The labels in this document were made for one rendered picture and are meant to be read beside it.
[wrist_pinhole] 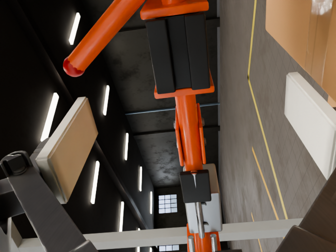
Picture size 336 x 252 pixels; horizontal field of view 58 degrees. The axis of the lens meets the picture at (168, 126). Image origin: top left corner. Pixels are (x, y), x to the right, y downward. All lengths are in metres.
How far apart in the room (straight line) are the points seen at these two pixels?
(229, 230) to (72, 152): 3.16
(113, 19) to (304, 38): 0.21
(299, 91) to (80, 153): 0.13
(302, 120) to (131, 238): 3.23
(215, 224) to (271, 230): 2.92
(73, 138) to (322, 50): 0.25
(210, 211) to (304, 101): 0.26
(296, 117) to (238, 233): 3.13
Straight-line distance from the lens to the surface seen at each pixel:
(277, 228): 3.36
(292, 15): 0.42
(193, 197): 0.37
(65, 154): 0.17
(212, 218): 0.42
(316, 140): 0.17
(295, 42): 0.41
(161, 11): 0.28
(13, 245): 3.84
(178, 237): 3.30
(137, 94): 12.03
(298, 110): 0.19
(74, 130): 0.18
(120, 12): 0.31
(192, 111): 0.32
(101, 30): 0.32
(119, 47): 10.58
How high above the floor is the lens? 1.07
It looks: 5 degrees up
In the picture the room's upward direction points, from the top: 96 degrees counter-clockwise
